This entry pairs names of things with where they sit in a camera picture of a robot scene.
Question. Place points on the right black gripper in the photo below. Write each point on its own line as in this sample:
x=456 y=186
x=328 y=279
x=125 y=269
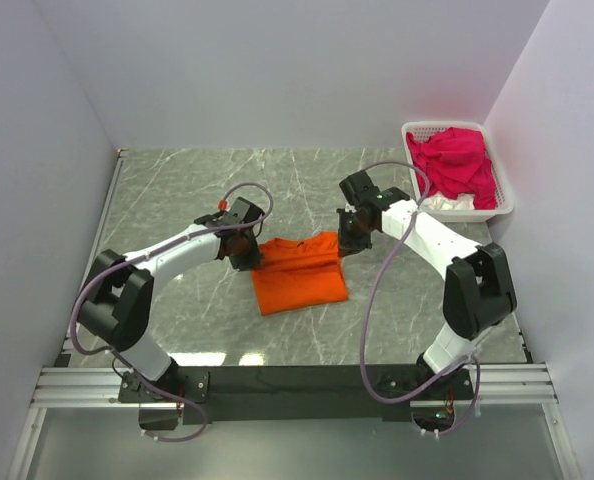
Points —
x=347 y=244

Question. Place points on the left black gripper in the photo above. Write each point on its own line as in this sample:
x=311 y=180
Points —
x=250 y=261

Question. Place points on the orange t shirt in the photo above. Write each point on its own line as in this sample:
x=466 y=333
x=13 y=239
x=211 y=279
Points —
x=296 y=274

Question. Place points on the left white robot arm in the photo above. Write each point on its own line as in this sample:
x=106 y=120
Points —
x=115 y=302

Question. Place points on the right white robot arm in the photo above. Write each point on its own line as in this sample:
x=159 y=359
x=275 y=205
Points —
x=478 y=291

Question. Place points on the white cloth in basket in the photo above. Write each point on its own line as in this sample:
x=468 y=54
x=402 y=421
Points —
x=439 y=202

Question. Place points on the pink t shirt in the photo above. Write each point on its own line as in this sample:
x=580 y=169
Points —
x=456 y=163

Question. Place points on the white laundry basket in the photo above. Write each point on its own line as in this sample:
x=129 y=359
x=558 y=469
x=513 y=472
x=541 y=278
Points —
x=505 y=201

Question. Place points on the black base beam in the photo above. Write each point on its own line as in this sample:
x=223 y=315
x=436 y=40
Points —
x=251 y=393

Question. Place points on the aluminium frame rail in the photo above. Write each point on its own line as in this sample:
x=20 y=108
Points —
x=76 y=429

